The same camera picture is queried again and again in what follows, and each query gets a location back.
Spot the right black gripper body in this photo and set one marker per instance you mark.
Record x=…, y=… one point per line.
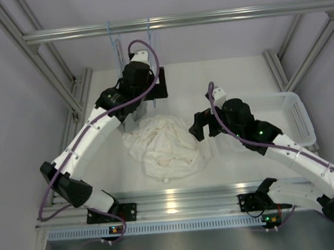
x=215, y=128

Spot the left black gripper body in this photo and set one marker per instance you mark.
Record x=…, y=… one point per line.
x=154, y=93

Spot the white tank top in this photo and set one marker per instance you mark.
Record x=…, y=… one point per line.
x=165, y=149

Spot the blue wire hanger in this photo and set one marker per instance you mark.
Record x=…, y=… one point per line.
x=151, y=41
x=117, y=48

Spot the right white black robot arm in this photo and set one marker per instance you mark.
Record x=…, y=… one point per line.
x=234, y=118

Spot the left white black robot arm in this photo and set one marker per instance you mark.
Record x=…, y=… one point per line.
x=65, y=174

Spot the grey tank top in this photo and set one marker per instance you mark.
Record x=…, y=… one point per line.
x=131, y=121

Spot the clear plastic basket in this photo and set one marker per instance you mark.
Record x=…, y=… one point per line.
x=284, y=110

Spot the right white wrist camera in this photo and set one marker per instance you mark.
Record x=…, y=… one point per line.
x=219, y=96

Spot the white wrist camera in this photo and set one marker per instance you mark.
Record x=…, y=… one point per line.
x=219, y=96
x=140, y=56

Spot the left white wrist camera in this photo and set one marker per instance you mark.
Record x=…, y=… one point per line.
x=140, y=56

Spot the aluminium frame left posts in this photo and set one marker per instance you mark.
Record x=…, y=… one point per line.
x=75, y=92

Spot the aluminium frame posts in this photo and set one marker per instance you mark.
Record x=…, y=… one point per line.
x=303, y=40
x=75, y=92

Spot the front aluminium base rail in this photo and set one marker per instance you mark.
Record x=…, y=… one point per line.
x=162, y=205

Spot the aluminium hanging rail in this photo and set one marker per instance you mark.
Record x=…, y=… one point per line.
x=180, y=20

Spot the aluminium frame right posts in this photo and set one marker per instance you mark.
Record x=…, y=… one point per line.
x=303, y=40

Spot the slotted cable duct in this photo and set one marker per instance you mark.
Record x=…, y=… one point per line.
x=154, y=228

